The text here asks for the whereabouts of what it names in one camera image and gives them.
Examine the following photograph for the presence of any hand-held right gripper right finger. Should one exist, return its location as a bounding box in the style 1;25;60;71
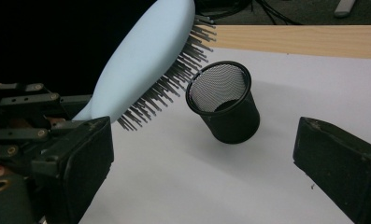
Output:
293;116;371;224

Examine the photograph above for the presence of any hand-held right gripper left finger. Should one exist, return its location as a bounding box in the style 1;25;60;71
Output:
30;116;115;224

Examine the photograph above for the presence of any light blue hairbrush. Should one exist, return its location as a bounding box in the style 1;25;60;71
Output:
71;0;218;132

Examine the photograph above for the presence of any black mesh pen cup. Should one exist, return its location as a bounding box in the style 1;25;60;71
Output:
185;60;262;145

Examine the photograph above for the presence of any white table cover sheet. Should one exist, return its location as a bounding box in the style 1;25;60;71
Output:
78;46;371;224

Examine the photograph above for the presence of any bundle of black floor cables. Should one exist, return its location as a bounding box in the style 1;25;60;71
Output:
193;0;303;26

